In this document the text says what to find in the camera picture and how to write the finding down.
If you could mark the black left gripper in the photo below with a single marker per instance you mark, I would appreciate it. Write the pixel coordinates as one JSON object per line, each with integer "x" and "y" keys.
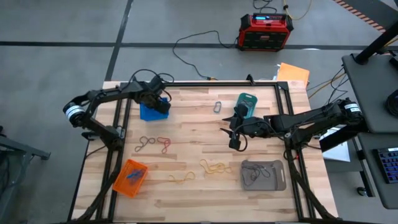
{"x": 149, "y": 91}

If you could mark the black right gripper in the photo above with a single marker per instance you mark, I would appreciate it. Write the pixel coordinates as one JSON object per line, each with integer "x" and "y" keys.
{"x": 252, "y": 127}

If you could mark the blue rubber band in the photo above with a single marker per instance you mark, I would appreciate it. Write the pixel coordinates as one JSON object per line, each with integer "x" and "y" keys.
{"x": 216, "y": 112}
{"x": 136, "y": 172}
{"x": 130, "y": 177}

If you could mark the yellow rubber band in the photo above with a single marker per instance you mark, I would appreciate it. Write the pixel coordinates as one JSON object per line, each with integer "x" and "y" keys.
{"x": 183, "y": 179}
{"x": 228, "y": 169}
{"x": 202, "y": 163}

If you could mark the black rubber band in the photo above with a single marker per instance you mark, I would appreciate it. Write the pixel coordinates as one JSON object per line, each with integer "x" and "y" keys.
{"x": 264, "y": 169}
{"x": 145, "y": 140}
{"x": 252, "y": 174}

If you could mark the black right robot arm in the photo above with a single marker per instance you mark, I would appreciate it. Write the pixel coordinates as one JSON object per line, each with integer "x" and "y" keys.
{"x": 304, "y": 119}

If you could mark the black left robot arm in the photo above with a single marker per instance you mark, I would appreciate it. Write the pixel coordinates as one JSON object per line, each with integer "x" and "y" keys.
{"x": 102, "y": 95}

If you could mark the blue perforated plastic basket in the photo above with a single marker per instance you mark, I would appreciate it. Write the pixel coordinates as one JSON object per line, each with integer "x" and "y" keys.
{"x": 152, "y": 115}

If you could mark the teal plastic basket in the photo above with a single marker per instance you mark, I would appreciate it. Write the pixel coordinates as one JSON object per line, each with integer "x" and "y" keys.
{"x": 252, "y": 112}

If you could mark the black clamp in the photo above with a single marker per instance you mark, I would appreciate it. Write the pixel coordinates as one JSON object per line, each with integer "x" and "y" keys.
{"x": 250, "y": 80}

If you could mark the grey translucent plastic basket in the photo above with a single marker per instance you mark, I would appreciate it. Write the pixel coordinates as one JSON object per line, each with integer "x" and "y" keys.
{"x": 267, "y": 185}

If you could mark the orange paper folder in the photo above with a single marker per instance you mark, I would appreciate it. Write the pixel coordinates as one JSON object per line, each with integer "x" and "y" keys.
{"x": 293, "y": 74}

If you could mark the red portable power station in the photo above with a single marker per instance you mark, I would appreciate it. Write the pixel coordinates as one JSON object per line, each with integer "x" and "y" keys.
{"x": 264, "y": 37}

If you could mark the orange perforated plastic basket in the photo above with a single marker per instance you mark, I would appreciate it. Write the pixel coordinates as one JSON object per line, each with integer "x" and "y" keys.
{"x": 124, "y": 186}

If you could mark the black desk crossbar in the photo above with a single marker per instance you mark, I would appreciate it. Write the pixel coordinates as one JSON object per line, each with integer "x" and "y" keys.
{"x": 342, "y": 137}

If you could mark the grey metal stand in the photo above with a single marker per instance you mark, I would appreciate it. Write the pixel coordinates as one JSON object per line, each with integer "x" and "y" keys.
{"x": 25, "y": 151}

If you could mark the grey desk top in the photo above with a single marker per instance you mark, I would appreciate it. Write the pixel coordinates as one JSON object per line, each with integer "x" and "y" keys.
{"x": 370, "y": 93}
{"x": 370, "y": 174}

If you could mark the black caster wheel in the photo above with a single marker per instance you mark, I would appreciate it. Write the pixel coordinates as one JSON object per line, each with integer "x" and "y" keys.
{"x": 362, "y": 191}

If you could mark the black keyboard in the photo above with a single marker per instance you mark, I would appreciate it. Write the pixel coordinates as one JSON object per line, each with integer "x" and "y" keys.
{"x": 388, "y": 165}

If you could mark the black pole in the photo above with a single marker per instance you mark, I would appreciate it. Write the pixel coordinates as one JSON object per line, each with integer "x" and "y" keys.
{"x": 376, "y": 43}

